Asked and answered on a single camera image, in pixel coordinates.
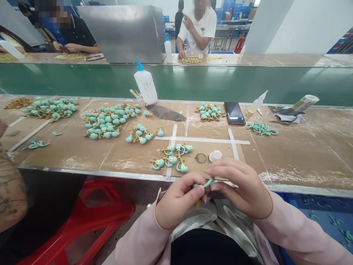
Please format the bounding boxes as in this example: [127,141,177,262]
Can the wide heap of teal figures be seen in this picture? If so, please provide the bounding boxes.
[21,96,79,123]

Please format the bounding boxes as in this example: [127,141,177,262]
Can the cluster of finished teal figures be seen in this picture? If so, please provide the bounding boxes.
[150,142,194,174]

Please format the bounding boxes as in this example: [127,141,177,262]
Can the black smartphone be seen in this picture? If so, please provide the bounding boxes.
[224,100,247,126]

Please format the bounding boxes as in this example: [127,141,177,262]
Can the steel box housing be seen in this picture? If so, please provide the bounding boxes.
[77,4,167,64]

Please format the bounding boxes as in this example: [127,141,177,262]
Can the person's left hand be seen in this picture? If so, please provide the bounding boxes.
[155,172,213,230]

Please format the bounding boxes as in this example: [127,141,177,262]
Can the small group of teal heads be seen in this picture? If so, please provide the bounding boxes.
[125,123,165,145]

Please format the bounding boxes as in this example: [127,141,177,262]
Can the large white glue bottle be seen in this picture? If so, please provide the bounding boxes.
[133,56,159,106]

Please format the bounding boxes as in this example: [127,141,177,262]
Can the teal toy figure with arm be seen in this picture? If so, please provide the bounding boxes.
[192,176,215,208]

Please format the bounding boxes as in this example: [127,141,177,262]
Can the brown cardboard mat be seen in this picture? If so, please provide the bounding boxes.
[0,95,353,191]

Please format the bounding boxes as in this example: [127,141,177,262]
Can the grey cloth scraps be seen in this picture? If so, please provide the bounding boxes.
[267,105,307,125]

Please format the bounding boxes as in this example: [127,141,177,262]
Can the pile of brown small parts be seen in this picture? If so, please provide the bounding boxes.
[3,96,36,110]

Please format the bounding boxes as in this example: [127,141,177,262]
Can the pile of teal curved arms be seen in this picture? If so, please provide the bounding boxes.
[246,121,279,137]

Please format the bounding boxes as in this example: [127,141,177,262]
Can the heap of yellow-eyed teal figures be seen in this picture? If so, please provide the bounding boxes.
[195,102,227,122]

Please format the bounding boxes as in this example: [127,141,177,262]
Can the few teal curved arms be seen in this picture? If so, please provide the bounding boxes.
[22,139,51,151]

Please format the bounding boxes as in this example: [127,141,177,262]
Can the green conveyor belt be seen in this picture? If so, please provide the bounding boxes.
[0,62,353,106]

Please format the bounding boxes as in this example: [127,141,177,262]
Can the big pile of teal heads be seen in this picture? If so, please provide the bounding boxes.
[83,103,142,140]

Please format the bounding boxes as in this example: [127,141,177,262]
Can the slim white squeeze bottle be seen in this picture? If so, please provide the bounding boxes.
[164,34,174,64]

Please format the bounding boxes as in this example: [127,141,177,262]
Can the blue plastic crate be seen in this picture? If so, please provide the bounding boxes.
[274,191,353,265]

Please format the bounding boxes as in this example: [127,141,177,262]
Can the small white bottle cap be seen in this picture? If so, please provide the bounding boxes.
[208,150,224,164]

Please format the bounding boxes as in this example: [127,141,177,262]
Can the grey metal sheet piece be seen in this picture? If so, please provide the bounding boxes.
[147,103,188,122]

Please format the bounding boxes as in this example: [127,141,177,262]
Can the red plastic stool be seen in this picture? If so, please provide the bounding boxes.
[17,177,136,265]

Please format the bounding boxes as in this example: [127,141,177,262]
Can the small clear glue bottle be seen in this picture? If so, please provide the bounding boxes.
[247,89,269,114]

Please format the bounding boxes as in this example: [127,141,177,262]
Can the person's right hand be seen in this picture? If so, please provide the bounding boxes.
[205,158,274,220]

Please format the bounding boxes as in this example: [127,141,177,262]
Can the white paper roll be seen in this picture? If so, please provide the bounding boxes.
[292,94,320,112]

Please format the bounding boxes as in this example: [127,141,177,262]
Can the person's body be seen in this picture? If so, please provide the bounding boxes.
[168,197,279,265]

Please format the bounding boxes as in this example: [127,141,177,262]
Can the white flat strip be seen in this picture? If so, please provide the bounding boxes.
[9,118,53,153]

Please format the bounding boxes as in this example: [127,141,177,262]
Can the steel frame table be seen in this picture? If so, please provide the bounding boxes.
[213,24,251,52]

